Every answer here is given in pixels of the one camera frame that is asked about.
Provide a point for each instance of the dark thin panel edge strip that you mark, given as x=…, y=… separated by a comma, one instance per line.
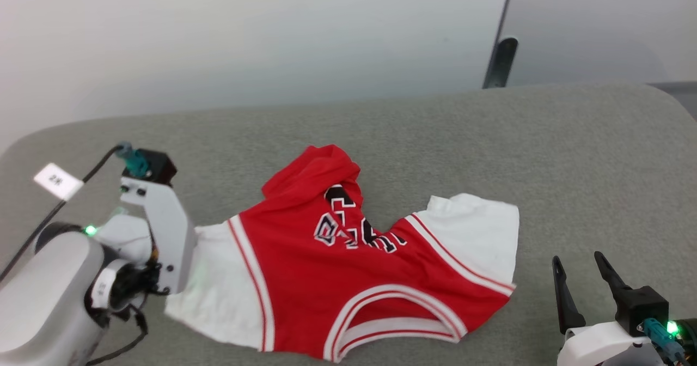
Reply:
x=507, y=6

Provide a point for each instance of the red white basketball jersey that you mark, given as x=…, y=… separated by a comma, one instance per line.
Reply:
x=305, y=279

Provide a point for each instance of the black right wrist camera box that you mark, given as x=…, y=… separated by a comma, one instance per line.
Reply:
x=642, y=306

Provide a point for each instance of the teal left camera connector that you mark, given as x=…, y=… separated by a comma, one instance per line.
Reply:
x=136, y=162

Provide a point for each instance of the white left camera mount bracket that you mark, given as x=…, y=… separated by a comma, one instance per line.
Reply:
x=166, y=230

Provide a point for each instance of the teal right camera connector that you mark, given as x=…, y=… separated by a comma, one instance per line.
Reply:
x=656, y=333

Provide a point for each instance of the grey fabric sofa cushion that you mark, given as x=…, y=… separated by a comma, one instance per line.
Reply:
x=435, y=137

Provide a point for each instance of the teal camera connector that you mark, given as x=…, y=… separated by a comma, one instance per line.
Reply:
x=136, y=162
x=656, y=333

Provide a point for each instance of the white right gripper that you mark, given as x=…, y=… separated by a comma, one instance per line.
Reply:
x=599, y=349

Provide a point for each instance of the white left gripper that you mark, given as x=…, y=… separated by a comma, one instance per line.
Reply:
x=128, y=238

